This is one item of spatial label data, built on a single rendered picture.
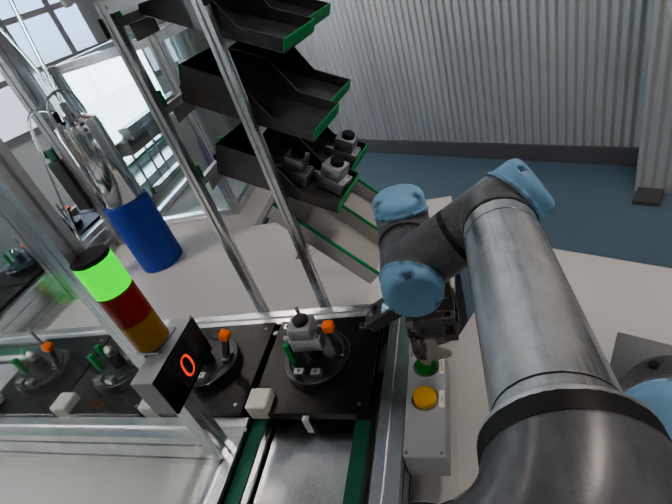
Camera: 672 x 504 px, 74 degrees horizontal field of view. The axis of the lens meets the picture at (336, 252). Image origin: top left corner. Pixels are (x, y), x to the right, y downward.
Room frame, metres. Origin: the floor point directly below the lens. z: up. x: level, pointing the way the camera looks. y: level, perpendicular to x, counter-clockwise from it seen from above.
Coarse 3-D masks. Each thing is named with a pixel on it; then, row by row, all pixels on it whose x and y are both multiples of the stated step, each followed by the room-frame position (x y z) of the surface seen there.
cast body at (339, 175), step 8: (328, 160) 0.89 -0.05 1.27; (336, 160) 0.87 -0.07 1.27; (344, 160) 0.87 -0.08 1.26; (328, 168) 0.87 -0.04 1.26; (336, 168) 0.86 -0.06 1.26; (344, 168) 0.86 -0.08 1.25; (320, 176) 0.88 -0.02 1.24; (328, 176) 0.87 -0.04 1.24; (336, 176) 0.85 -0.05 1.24; (344, 176) 0.87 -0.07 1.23; (320, 184) 0.88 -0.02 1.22; (328, 184) 0.87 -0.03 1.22; (336, 184) 0.86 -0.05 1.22; (344, 184) 0.85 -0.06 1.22; (336, 192) 0.86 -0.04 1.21; (344, 192) 0.86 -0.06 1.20
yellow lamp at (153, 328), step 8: (152, 312) 0.51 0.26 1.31; (144, 320) 0.50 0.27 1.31; (152, 320) 0.50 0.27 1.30; (160, 320) 0.52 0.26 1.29; (120, 328) 0.50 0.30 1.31; (128, 328) 0.49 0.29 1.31; (136, 328) 0.49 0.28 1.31; (144, 328) 0.49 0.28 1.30; (152, 328) 0.50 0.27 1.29; (160, 328) 0.50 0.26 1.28; (128, 336) 0.49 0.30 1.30; (136, 336) 0.49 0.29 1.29; (144, 336) 0.49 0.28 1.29; (152, 336) 0.49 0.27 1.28; (160, 336) 0.50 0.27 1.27; (136, 344) 0.49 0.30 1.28; (144, 344) 0.49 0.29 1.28; (152, 344) 0.49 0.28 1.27; (160, 344) 0.49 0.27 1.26; (144, 352) 0.49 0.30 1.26
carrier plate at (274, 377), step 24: (360, 336) 0.67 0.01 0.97; (360, 360) 0.61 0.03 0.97; (264, 384) 0.63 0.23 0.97; (288, 384) 0.61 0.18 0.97; (336, 384) 0.57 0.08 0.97; (360, 384) 0.55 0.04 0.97; (288, 408) 0.56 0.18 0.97; (312, 408) 0.54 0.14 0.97; (336, 408) 0.52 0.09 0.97; (360, 408) 0.50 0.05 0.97
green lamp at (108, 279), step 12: (108, 264) 0.50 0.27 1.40; (120, 264) 0.52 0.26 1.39; (84, 276) 0.49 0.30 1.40; (96, 276) 0.49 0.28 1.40; (108, 276) 0.49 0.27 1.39; (120, 276) 0.50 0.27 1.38; (96, 288) 0.49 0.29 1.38; (108, 288) 0.49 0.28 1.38; (120, 288) 0.49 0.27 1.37; (96, 300) 0.50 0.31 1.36
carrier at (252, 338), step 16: (208, 336) 0.84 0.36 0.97; (240, 336) 0.80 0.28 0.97; (256, 336) 0.78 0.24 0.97; (272, 336) 0.77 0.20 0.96; (240, 352) 0.74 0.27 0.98; (256, 352) 0.73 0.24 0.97; (208, 368) 0.71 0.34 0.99; (224, 368) 0.70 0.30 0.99; (240, 368) 0.70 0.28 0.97; (256, 368) 0.68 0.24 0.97; (208, 384) 0.67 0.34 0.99; (224, 384) 0.67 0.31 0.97; (240, 384) 0.66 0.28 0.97; (256, 384) 0.66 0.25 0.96; (208, 400) 0.65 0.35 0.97; (224, 400) 0.63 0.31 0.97; (240, 400) 0.62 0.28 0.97; (224, 416) 0.60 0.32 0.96; (240, 416) 0.59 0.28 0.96
